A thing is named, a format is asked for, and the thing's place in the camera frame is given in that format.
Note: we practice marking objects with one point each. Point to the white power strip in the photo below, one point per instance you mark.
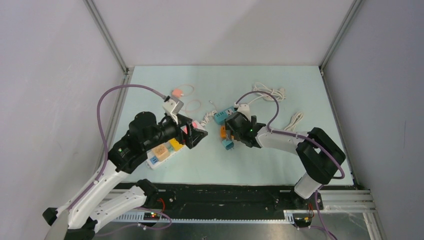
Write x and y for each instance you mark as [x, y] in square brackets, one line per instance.
[152, 161]

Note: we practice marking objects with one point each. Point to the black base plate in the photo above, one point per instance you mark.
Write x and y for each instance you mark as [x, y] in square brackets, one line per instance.
[229, 202]

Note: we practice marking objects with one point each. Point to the yellow cube socket adapter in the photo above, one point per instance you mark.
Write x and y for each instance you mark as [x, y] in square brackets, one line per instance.
[176, 145]

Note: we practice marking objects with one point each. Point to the teal power strip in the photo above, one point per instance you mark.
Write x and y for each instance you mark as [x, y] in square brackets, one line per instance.
[221, 116]

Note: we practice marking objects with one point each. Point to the teal USB charger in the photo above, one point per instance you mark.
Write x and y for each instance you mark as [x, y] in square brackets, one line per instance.
[228, 144]

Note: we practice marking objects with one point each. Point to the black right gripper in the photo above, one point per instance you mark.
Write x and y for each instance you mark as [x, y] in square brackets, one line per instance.
[253, 121]

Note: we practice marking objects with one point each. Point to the pink USB charger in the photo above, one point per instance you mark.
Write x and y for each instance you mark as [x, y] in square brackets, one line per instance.
[178, 93]

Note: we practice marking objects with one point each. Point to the beige cube socket adapter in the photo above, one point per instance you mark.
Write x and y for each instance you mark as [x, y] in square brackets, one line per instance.
[161, 152]

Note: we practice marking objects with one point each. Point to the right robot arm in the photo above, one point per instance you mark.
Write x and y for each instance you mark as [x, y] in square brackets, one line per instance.
[320, 156]

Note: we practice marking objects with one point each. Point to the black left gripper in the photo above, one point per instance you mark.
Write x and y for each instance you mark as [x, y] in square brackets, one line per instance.
[194, 135]

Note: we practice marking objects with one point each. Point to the pink plug adapter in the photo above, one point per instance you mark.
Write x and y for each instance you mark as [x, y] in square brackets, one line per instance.
[196, 125]

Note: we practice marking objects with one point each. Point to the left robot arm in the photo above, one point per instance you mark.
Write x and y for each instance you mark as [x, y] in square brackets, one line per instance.
[85, 214]

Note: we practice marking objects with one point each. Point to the orange power strip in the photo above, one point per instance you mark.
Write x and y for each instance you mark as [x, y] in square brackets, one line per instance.
[224, 132]

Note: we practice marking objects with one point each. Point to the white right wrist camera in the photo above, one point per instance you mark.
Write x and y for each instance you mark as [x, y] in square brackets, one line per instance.
[244, 109]

